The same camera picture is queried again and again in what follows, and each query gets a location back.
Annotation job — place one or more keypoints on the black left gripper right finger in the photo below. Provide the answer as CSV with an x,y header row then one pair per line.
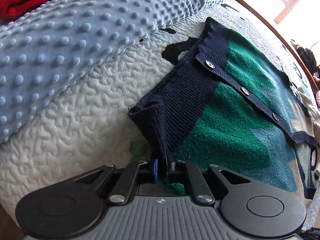
x,y
248,206

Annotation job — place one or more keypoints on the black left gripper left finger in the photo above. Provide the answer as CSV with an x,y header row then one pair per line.
x,y
74,206

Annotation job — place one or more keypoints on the green navy knit cardigan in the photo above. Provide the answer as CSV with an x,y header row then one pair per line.
x,y
225,103

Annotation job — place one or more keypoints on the dark clothes pile on sill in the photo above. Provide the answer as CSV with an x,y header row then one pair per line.
x,y
307,57

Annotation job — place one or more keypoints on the panda print quilted bedspread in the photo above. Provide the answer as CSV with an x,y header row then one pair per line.
x,y
87,125

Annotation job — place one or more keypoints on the white and pink garment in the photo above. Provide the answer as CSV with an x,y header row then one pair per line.
x,y
308,107

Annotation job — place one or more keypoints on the wooden window sill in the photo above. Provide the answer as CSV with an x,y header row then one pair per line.
x,y
289,47

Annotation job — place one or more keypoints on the light blue dotted blanket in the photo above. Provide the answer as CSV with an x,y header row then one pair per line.
x,y
50,48

